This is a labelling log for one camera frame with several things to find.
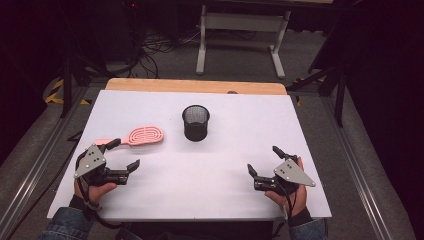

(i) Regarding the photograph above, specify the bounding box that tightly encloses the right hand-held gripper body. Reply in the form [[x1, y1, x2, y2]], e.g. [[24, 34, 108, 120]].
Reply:
[[253, 153, 317, 196]]

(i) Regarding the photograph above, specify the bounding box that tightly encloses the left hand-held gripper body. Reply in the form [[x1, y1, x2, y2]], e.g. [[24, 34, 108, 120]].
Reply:
[[73, 143, 130, 188]]

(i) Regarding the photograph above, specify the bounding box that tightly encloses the pink hairbrush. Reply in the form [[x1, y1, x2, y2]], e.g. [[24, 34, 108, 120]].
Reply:
[[94, 125, 165, 148]]

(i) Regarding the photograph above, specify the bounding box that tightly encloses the black mesh pen cup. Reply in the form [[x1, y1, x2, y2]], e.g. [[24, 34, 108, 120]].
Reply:
[[181, 104, 211, 143]]

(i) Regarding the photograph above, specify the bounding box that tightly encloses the person's right hand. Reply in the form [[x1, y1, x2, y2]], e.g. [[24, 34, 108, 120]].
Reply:
[[264, 184, 308, 219]]

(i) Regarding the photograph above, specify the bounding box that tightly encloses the person's left hand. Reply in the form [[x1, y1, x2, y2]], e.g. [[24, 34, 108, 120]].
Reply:
[[73, 179, 118, 205]]

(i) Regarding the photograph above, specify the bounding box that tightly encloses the black metal stand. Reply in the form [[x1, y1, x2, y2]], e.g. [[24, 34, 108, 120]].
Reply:
[[286, 64, 348, 128], [59, 54, 113, 119]]

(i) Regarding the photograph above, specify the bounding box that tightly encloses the yellow black hazard tape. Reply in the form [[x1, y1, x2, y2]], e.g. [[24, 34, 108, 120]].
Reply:
[[44, 78, 92, 106]]

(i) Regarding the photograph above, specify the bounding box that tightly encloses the right hand-held gripper cable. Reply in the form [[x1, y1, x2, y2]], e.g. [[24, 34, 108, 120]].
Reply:
[[277, 182, 298, 222]]

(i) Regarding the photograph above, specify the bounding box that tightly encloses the hand-held gripper cable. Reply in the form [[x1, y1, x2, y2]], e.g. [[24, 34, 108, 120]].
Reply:
[[75, 155, 126, 230], [277, 182, 298, 222]]

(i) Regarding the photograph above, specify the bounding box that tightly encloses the left hand-held gripper cable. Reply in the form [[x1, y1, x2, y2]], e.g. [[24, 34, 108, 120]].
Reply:
[[75, 155, 126, 230]]

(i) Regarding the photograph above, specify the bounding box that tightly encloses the aluminium floor rail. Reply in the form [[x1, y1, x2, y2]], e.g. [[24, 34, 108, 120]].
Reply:
[[0, 85, 88, 240], [320, 96, 403, 240]]

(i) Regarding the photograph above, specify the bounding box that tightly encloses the bundle of black floor cables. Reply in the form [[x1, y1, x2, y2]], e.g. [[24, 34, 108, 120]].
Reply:
[[131, 28, 203, 80]]

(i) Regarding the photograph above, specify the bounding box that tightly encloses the white metal desk frame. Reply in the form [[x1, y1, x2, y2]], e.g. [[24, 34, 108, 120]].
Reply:
[[195, 4, 292, 80]]

